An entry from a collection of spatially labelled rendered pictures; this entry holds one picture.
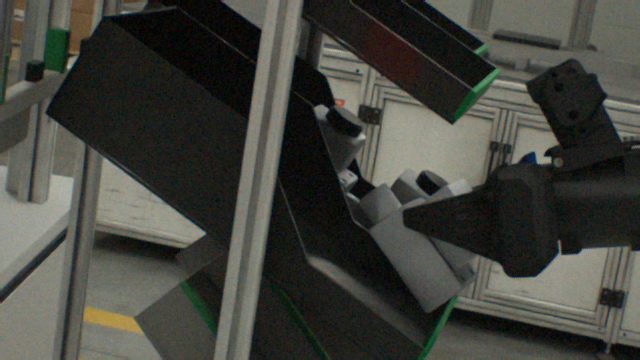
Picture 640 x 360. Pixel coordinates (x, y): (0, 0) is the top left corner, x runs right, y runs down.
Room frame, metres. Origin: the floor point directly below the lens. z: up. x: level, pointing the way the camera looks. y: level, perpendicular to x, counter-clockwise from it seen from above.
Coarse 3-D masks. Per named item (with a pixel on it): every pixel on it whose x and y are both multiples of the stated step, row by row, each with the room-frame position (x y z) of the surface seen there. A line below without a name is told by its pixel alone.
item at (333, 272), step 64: (128, 64) 0.81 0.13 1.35; (192, 64) 0.94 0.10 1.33; (256, 64) 0.93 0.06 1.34; (128, 128) 0.81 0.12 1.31; (192, 128) 0.80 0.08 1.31; (320, 128) 0.92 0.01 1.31; (192, 192) 0.80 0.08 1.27; (320, 192) 0.92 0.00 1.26; (320, 256) 0.87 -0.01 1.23; (384, 256) 0.91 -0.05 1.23; (384, 320) 0.78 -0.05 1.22
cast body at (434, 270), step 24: (384, 192) 0.83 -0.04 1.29; (456, 192) 0.81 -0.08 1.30; (384, 216) 0.83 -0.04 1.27; (384, 240) 0.81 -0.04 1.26; (408, 240) 0.81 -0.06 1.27; (432, 240) 0.80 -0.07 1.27; (408, 264) 0.81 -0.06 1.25; (432, 264) 0.80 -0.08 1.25; (456, 264) 0.80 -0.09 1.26; (432, 288) 0.80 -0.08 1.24; (456, 288) 0.79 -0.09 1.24
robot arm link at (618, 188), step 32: (608, 160) 0.78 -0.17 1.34; (512, 192) 0.72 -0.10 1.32; (544, 192) 0.72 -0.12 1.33; (576, 192) 0.77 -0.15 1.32; (608, 192) 0.77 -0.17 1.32; (512, 224) 0.72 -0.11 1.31; (544, 224) 0.72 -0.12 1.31; (576, 224) 0.77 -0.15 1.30; (608, 224) 0.77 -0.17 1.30; (512, 256) 0.72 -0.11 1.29; (544, 256) 0.71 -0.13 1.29
